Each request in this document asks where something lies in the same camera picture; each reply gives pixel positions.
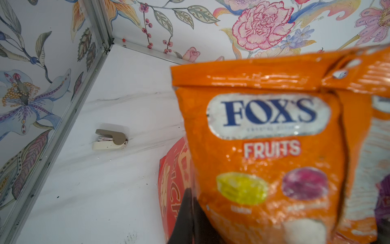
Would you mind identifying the orange snack pack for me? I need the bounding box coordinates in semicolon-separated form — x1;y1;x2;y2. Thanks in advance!
171;46;390;244

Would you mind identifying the magenta grape snack bag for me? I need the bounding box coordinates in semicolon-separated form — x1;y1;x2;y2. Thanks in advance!
374;175;390;233

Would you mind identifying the red white paper bag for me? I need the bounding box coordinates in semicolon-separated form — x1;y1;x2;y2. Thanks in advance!
157;137;193;243

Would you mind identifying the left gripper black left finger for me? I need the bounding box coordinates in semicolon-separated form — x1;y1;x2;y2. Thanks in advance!
167;188;194;244

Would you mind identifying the small beige stapler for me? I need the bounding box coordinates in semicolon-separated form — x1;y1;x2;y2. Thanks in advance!
92;129;128;150

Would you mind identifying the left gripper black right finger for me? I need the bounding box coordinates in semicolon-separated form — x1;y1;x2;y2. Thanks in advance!
193;198;225;244

